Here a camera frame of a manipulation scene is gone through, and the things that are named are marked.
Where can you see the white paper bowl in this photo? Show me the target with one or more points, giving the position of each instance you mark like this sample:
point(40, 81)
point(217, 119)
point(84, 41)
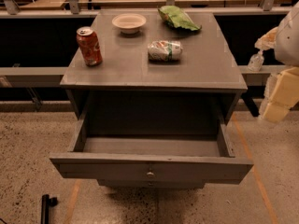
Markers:
point(129, 23)

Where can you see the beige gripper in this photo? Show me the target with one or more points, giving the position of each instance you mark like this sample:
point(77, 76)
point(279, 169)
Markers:
point(289, 42)

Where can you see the clear hand sanitizer bottle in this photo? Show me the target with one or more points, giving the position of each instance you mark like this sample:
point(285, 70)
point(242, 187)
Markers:
point(256, 62)

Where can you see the red soda can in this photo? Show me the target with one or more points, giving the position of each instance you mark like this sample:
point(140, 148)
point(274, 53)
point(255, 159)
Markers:
point(89, 46)

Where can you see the metal railing frame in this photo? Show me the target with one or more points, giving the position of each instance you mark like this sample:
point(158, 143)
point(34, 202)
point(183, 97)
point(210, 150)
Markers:
point(37, 75)

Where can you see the grey top drawer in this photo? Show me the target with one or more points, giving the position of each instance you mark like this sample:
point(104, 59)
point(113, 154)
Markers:
point(152, 161)

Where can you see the grey wooden cabinet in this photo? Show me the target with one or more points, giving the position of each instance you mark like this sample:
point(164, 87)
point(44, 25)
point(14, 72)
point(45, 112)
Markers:
point(154, 113)

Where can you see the green chip bag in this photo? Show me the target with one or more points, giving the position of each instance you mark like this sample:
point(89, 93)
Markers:
point(176, 17)

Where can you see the white crumpled snack bag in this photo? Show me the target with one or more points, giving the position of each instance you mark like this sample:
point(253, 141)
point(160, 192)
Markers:
point(164, 50)

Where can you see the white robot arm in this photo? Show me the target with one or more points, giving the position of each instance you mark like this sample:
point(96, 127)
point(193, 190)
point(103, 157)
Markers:
point(287, 39)

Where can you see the black object on floor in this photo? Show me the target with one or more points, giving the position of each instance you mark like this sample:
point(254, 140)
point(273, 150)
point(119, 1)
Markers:
point(46, 203)

